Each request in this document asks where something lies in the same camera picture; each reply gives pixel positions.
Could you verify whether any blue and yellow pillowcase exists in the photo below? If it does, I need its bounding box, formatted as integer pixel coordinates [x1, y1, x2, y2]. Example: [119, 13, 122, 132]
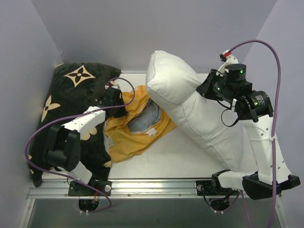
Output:
[104, 85, 176, 163]

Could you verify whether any white pillow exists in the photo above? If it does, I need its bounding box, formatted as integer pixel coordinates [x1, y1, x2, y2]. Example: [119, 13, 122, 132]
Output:
[145, 50, 257, 172]

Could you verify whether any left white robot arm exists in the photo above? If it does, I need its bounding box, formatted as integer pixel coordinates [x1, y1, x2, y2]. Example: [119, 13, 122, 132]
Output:
[42, 85, 127, 195]

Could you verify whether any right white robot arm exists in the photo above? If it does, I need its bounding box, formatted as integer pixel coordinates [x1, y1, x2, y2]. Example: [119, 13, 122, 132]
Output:
[196, 64, 301, 200]

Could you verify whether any black patterned plush cushion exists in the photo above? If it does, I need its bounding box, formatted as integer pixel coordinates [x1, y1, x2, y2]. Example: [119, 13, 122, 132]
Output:
[38, 63, 121, 181]

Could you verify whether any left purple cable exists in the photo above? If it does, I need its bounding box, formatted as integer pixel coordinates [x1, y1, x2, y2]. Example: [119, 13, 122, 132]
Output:
[25, 77, 136, 212]

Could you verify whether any purple cable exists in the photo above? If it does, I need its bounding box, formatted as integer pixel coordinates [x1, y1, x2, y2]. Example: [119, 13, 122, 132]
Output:
[25, 77, 136, 212]
[209, 39, 282, 228]

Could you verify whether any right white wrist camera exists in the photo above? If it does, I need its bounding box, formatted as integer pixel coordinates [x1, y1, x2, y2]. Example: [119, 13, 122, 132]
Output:
[218, 50, 238, 74]

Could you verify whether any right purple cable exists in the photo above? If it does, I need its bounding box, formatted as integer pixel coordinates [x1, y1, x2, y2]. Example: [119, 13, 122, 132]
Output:
[209, 39, 282, 228]

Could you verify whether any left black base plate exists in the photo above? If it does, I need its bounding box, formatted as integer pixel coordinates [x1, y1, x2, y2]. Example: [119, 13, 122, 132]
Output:
[67, 180, 112, 197]

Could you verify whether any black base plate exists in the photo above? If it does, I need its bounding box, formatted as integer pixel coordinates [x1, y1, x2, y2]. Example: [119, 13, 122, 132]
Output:
[67, 180, 112, 197]
[195, 179, 237, 197]

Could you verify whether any aluminium front rail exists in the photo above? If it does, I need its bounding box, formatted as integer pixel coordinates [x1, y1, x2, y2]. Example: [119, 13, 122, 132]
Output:
[27, 178, 282, 199]

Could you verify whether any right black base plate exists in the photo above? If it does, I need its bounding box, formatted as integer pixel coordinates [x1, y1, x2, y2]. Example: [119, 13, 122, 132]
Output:
[195, 179, 237, 197]

